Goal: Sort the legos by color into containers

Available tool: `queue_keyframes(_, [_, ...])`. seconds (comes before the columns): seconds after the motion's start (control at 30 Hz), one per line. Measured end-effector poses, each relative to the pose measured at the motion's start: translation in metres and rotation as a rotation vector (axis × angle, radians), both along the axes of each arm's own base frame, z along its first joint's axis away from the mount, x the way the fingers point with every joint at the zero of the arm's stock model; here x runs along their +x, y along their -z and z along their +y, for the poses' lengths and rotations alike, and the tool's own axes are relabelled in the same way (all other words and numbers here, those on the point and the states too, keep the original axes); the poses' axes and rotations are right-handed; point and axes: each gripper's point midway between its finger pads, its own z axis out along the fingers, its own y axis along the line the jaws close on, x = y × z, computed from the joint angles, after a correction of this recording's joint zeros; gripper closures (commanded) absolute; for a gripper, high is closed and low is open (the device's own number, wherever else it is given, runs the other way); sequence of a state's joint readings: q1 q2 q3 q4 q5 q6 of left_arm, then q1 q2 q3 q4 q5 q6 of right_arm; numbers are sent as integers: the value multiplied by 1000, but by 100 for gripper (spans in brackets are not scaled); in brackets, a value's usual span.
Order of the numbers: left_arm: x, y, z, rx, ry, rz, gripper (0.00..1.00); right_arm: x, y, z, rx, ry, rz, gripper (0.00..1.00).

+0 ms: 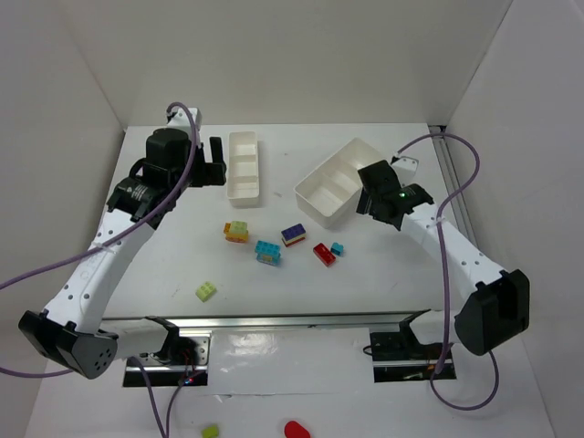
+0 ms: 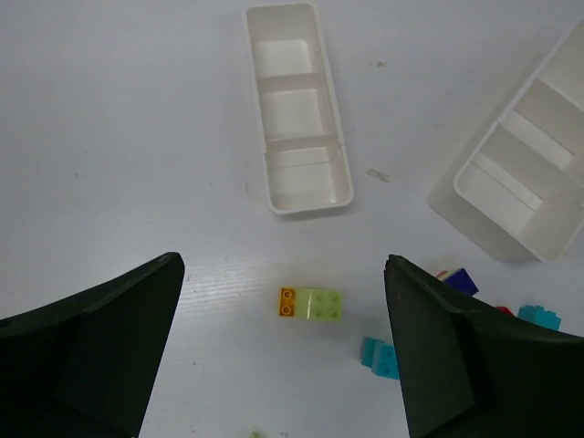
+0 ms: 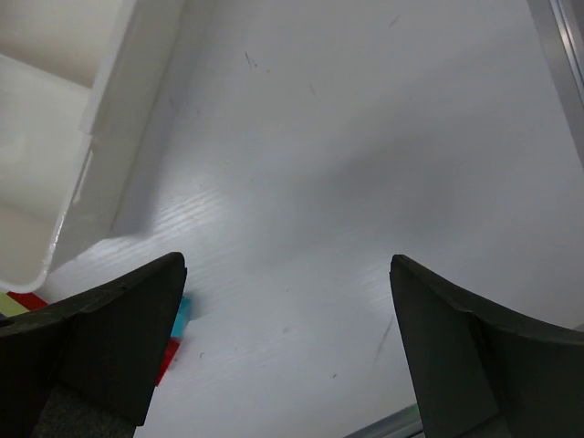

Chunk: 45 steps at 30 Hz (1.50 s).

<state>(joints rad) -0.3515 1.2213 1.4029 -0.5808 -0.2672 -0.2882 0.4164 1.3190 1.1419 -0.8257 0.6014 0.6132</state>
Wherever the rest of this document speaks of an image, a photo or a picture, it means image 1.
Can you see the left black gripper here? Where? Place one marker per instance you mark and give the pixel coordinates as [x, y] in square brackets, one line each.
[213, 170]

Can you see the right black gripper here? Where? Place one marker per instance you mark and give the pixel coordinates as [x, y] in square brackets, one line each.
[370, 201]

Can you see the small cyan lego brick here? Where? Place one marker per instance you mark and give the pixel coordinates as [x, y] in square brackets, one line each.
[337, 249]

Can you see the orange and green lego stack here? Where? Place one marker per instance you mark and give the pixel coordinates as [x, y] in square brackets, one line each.
[236, 232]

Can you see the cyan lego stack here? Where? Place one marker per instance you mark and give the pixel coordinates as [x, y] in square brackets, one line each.
[267, 253]

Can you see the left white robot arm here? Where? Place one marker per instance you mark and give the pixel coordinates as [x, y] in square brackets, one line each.
[70, 329]

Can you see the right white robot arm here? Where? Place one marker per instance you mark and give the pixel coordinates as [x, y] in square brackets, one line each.
[496, 301]

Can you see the narrow white divided tray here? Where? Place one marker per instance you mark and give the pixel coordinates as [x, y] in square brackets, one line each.
[243, 182]

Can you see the wide white divided tray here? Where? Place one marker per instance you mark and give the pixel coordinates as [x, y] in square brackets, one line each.
[329, 191]

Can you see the red lego brick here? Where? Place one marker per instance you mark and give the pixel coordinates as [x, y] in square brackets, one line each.
[326, 257]

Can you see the light green lego brick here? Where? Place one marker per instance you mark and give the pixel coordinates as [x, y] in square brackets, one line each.
[205, 291]

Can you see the red oval object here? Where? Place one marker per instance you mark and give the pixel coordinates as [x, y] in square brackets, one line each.
[294, 429]

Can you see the green lego brick foreground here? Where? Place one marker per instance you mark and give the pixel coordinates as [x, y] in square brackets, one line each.
[211, 431]

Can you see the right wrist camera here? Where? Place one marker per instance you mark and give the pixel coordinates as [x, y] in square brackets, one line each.
[405, 168]

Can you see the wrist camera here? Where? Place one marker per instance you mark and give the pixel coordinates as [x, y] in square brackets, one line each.
[180, 119]
[405, 168]

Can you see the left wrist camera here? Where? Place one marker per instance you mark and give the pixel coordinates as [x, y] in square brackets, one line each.
[180, 119]

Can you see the aluminium rail right side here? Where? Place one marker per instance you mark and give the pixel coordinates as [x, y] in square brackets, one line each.
[444, 147]

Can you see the aluminium rail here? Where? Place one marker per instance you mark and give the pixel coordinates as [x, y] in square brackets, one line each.
[444, 147]
[374, 321]

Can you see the aluminium rail front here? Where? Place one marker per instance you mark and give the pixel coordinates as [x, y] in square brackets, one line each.
[374, 321]

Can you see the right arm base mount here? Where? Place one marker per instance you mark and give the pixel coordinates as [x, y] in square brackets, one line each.
[396, 360]

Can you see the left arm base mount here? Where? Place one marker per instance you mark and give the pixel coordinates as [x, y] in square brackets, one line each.
[190, 366]

